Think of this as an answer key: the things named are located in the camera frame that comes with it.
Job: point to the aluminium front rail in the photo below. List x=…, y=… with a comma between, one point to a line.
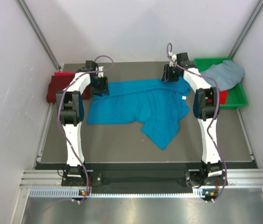
x=41, y=183

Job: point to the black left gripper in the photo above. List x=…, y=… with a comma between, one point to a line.
x=103, y=87

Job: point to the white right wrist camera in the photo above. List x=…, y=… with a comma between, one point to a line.
x=173, y=59

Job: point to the pink folded t shirt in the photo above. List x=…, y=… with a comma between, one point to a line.
x=64, y=74

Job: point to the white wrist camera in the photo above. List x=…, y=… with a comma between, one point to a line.
x=100, y=73
x=173, y=59

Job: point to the left aluminium corner post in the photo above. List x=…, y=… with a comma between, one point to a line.
x=30, y=18

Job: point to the dark red folded t shirt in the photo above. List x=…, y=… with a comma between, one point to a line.
x=60, y=82

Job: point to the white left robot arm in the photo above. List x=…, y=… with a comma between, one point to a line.
x=70, y=114

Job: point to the blue t shirt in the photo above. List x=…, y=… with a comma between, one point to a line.
x=158, y=105

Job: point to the right aluminium corner post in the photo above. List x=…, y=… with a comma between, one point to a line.
x=246, y=28

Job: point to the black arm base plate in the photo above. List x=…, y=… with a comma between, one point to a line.
x=143, y=178

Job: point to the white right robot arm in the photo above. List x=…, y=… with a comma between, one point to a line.
x=206, y=108

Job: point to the green plastic bin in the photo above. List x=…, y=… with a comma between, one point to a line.
x=236, y=96

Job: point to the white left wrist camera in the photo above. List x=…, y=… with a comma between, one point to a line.
x=100, y=73

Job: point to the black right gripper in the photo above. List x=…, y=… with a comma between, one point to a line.
x=166, y=77

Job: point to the red t shirt in bin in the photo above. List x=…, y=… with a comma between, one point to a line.
x=223, y=97

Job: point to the grey t shirt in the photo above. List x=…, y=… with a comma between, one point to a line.
x=225, y=75

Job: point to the aluminium corner post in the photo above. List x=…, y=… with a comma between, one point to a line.
x=30, y=18
x=246, y=28

